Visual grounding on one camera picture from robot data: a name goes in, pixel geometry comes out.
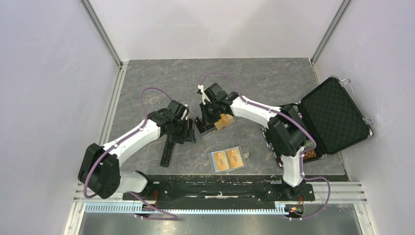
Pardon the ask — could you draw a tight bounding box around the black poker chip case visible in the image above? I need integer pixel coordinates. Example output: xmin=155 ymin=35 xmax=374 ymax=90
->
xmin=281 ymin=76 xmax=373 ymax=163

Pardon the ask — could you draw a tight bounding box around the black glitter stick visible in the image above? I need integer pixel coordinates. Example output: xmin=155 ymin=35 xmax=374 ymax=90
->
xmin=160 ymin=135 xmax=175 ymax=167

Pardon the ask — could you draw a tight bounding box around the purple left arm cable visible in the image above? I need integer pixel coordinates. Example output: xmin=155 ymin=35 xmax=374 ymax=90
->
xmin=83 ymin=87 xmax=179 ymax=221

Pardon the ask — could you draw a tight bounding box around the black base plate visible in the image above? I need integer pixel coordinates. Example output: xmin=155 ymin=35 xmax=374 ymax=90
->
xmin=138 ymin=175 xmax=315 ymax=210

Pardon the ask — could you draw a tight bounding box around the brown orange chip stack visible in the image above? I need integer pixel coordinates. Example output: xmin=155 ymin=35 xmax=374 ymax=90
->
xmin=303 ymin=149 xmax=318 ymax=161

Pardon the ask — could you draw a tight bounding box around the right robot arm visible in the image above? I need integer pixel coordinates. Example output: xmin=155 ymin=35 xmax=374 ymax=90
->
xmin=195 ymin=83 xmax=307 ymax=200

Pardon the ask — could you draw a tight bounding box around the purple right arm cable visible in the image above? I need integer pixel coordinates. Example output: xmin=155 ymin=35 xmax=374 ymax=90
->
xmin=199 ymin=71 xmax=331 ymax=221

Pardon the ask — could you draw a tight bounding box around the black card stack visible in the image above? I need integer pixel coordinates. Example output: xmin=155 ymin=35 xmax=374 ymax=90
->
xmin=195 ymin=122 xmax=217 ymax=138

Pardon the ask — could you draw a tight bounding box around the gold card stack left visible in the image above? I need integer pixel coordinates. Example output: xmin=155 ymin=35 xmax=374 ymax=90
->
xmin=214 ymin=114 xmax=235 ymax=131

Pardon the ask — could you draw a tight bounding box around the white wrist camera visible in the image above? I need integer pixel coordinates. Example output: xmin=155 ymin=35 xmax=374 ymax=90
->
xmin=180 ymin=104 xmax=189 ymax=120
xmin=197 ymin=85 xmax=210 ymax=105

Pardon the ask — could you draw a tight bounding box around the beige leather card holder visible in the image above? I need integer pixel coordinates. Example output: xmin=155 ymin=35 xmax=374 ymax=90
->
xmin=208 ymin=146 xmax=250 ymax=174

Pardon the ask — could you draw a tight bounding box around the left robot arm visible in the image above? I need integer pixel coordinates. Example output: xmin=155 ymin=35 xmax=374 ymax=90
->
xmin=78 ymin=100 xmax=196 ymax=200

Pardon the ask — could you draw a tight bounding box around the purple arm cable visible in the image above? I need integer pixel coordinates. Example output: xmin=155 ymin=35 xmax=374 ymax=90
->
xmin=199 ymin=71 xmax=331 ymax=221
xmin=83 ymin=87 xmax=179 ymax=221

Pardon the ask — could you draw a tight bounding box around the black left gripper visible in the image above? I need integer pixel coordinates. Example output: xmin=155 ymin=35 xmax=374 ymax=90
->
xmin=170 ymin=117 xmax=196 ymax=144

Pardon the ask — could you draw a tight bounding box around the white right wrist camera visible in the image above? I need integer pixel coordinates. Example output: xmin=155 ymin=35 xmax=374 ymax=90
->
xmin=197 ymin=85 xmax=210 ymax=105

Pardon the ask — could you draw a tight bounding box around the clear acrylic card tray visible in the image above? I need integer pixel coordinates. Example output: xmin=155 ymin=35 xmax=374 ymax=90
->
xmin=195 ymin=114 xmax=236 ymax=138

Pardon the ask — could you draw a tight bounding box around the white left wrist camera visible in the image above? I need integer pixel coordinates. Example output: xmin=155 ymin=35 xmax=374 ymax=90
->
xmin=180 ymin=104 xmax=189 ymax=120

